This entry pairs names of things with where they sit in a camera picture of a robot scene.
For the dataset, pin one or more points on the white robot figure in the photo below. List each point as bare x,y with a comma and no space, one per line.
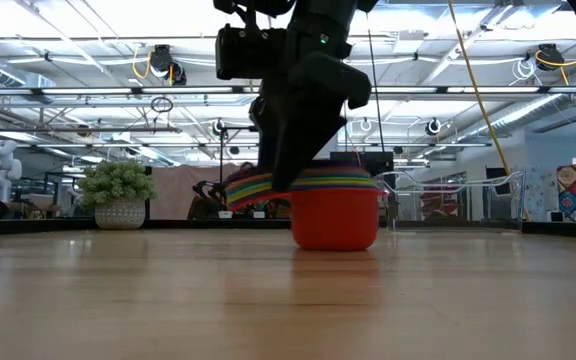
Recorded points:
0,170

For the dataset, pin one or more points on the pink partition screen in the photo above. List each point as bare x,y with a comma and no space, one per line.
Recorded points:
178,192

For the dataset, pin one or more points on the large red measuring cup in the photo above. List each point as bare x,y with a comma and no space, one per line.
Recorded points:
335,220

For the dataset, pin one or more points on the clear plastic basket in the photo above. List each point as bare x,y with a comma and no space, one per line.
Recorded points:
448,200

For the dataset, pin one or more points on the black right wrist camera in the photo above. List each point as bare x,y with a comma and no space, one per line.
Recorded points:
248,52

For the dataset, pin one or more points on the green potted plant white pot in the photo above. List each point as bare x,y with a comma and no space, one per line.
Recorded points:
118,192

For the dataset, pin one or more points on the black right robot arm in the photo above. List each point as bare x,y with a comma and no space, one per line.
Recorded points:
323,20

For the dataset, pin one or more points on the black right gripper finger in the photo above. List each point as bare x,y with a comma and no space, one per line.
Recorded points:
308,145
267,145

